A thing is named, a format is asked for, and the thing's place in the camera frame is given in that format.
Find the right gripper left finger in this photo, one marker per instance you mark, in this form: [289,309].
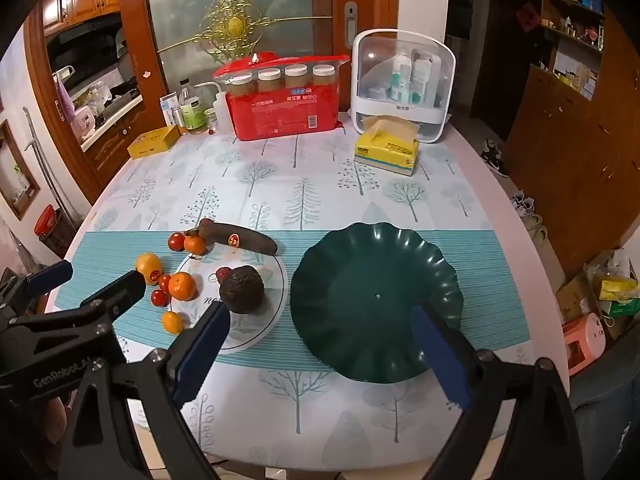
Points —
[100,441]

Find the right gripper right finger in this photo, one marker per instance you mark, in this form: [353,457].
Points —
[542,440]

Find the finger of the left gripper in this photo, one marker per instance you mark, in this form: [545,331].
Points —
[50,277]
[114,299]

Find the red cherry tomato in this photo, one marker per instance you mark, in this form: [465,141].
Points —
[176,242]
[159,298]
[163,282]

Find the yellow orange with sticker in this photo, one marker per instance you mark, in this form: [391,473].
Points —
[150,266]

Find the small yellow-orange kumquat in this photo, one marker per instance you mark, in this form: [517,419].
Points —
[172,322]

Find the orange tangerine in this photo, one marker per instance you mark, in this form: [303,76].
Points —
[181,286]
[195,245]

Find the dark red lychee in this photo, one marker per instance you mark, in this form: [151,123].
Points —
[222,273]

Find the dark overripe banana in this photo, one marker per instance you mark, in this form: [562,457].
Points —
[233,236]

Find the dark avocado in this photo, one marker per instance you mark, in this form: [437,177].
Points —
[243,291]

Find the person left hand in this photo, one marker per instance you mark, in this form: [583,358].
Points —
[54,420]

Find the pink plastic stool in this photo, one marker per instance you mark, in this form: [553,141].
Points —
[584,341]

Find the white round printed placemat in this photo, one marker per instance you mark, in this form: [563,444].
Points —
[240,319]

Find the tree print tablecloth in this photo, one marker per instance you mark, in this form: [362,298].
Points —
[322,421]

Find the yellow cardboard box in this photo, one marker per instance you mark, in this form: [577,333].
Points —
[155,141]

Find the yellow green snack bag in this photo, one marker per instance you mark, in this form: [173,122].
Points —
[615,283]

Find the white squeeze bottle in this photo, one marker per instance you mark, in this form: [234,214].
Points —
[223,120]

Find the green label bottle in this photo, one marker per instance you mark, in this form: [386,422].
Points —
[191,106]

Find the dark green scalloped plate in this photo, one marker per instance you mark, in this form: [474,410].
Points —
[353,293]

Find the red paper cup package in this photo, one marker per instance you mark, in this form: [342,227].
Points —
[268,95]

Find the brown wooden cabinet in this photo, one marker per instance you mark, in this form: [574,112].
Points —
[574,144]

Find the glass sliding door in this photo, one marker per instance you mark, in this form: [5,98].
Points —
[170,40]

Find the yellow tissue box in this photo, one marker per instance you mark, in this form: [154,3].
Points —
[389,143]

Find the white clear storage case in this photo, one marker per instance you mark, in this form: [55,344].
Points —
[402,74]

